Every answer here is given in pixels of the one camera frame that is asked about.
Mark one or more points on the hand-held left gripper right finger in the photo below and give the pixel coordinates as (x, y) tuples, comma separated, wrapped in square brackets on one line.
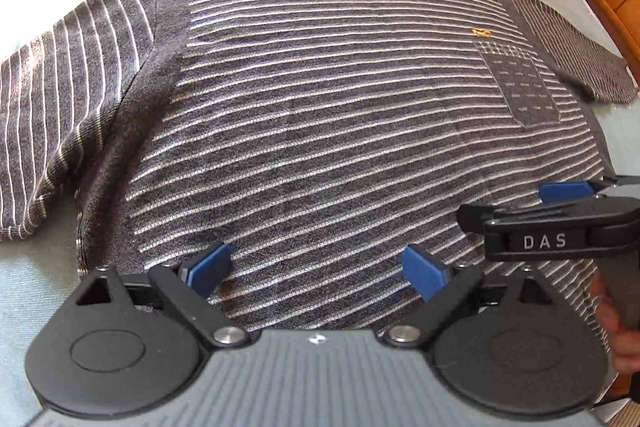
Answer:
[(425, 272)]

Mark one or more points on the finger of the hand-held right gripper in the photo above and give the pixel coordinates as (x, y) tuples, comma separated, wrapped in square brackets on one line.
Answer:
[(472, 214), (565, 193)]

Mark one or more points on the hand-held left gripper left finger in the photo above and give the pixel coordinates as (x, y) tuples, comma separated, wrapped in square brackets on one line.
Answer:
[(207, 264)]

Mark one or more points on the grey striped knit sweater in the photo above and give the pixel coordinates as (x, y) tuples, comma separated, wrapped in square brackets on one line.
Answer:
[(325, 107)]

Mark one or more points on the person's right hand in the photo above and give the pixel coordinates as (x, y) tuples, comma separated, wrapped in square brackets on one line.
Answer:
[(627, 352)]

